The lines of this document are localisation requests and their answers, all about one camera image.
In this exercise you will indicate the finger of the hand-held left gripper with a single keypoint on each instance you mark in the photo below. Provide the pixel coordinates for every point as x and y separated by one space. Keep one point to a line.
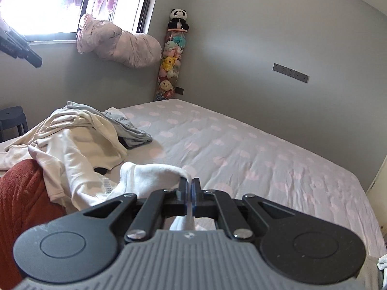
27 53

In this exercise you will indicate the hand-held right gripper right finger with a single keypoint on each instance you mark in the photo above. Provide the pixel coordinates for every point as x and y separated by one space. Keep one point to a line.
196 193

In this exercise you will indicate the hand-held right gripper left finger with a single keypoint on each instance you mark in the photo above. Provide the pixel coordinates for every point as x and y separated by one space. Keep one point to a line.
183 191

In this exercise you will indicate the white t-shirt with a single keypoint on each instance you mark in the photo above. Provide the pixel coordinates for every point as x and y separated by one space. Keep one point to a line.
78 169

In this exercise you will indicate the window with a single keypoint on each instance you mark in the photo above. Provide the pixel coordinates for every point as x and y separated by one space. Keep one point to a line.
45 6

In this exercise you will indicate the bed with pink dotted sheet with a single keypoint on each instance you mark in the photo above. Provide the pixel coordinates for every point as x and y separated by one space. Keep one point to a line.
242 157

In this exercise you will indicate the dark stool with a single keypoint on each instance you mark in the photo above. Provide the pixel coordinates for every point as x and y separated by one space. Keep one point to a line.
12 119

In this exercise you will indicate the grey garment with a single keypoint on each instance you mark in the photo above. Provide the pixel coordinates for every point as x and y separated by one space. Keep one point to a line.
130 130

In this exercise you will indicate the bundled pink white duvet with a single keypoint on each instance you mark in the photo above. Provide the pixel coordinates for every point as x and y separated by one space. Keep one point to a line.
121 42

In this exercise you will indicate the cream garment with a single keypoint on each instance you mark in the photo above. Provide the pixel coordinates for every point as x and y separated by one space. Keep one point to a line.
99 130

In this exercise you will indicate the clear tube of plush toys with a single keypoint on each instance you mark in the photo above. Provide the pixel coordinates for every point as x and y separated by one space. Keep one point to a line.
170 63

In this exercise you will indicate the rust red fleece cloth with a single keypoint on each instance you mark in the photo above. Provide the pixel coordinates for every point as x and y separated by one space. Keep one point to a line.
21 199

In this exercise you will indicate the panda plush toy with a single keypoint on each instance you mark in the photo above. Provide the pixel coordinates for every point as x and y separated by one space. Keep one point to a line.
178 18

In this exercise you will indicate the cream door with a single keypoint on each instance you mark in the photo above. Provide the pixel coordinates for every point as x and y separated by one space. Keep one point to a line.
379 178

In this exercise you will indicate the black wall socket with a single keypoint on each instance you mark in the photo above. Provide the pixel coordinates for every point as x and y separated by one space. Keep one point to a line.
179 90

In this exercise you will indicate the grey wall switch panel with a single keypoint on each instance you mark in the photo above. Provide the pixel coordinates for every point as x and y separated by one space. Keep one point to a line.
290 73

